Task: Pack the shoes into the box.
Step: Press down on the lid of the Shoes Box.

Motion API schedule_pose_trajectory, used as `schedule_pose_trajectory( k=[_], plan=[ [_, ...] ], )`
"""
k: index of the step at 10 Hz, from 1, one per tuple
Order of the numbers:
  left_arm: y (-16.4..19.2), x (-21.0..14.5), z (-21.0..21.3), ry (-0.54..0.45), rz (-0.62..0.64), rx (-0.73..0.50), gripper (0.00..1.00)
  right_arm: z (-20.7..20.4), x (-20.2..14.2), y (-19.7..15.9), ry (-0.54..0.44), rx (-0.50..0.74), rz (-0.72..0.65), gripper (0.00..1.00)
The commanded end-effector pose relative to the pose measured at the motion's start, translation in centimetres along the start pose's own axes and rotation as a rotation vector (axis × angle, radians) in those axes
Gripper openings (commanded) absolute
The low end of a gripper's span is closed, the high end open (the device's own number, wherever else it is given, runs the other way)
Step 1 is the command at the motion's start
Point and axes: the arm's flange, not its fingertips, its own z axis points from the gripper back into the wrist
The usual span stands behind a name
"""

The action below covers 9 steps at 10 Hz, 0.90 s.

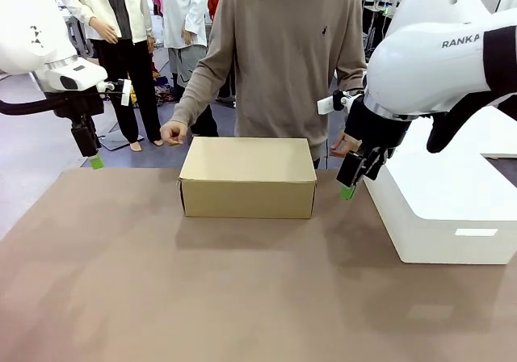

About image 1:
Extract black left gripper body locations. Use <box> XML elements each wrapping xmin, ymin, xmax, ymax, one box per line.
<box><xmin>53</xmin><ymin>90</ymin><xmax>105</xmax><ymax>131</ymax></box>

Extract mannequin white shirt grey shorts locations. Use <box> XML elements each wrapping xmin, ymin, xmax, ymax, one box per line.
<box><xmin>158</xmin><ymin>0</ymin><xmax>221</xmax><ymax>137</ymax></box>

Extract person left hand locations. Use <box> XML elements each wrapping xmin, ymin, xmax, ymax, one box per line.
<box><xmin>330</xmin><ymin>133</ymin><xmax>364</xmax><ymax>158</ymax></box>

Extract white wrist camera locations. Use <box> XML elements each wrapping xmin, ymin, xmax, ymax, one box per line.
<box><xmin>316</xmin><ymin>89</ymin><xmax>365</xmax><ymax>117</ymax></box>
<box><xmin>105</xmin><ymin>78</ymin><xmax>133</xmax><ymax>107</ymax></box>

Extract brown cardboard shoe box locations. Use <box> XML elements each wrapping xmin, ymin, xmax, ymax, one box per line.
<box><xmin>178</xmin><ymin>136</ymin><xmax>317</xmax><ymax>220</ymax></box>

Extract person right forearm beige sleeve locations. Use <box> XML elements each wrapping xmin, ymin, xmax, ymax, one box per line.
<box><xmin>171</xmin><ymin>61</ymin><xmax>231</xmax><ymax>128</ymax></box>

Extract person left forearm beige sleeve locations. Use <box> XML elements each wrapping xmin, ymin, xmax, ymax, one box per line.
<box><xmin>336</xmin><ymin>61</ymin><xmax>368</xmax><ymax>95</ymax></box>

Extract white plastic bin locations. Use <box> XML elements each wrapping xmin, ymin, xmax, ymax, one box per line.
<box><xmin>362</xmin><ymin>133</ymin><xmax>517</xmax><ymax>265</ymax></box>

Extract black right arm cable sleeve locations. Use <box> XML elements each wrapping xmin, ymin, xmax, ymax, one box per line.
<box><xmin>426</xmin><ymin>25</ymin><xmax>517</xmax><ymax>154</ymax></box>

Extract person torso beige sweater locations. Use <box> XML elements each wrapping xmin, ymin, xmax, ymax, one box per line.
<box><xmin>201</xmin><ymin>0</ymin><xmax>368</xmax><ymax>169</ymax></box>

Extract colourful clothes pile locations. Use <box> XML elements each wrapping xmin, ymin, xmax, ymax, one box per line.
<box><xmin>128</xmin><ymin>69</ymin><xmax>178</xmax><ymax>107</ymax></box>

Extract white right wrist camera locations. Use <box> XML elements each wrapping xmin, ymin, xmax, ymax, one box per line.
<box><xmin>316</xmin><ymin>89</ymin><xmax>365</xmax><ymax>117</ymax></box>

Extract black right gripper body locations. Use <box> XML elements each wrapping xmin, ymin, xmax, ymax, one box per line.
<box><xmin>344</xmin><ymin>93</ymin><xmax>412</xmax><ymax>162</ymax></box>

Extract grey mannequin base plate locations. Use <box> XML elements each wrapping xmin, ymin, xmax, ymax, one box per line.
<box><xmin>96</xmin><ymin>133</ymin><xmax>145</xmax><ymax>152</ymax></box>

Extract person right hand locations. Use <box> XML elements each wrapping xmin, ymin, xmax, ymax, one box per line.
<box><xmin>159</xmin><ymin>120</ymin><xmax>190</xmax><ymax>147</ymax></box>

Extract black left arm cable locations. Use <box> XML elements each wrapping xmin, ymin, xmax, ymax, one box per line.
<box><xmin>0</xmin><ymin>92</ymin><xmax>80</xmax><ymax>116</ymax></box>

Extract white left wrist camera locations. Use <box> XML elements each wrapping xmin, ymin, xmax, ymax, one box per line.
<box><xmin>105</xmin><ymin>78</ymin><xmax>133</xmax><ymax>107</ymax></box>

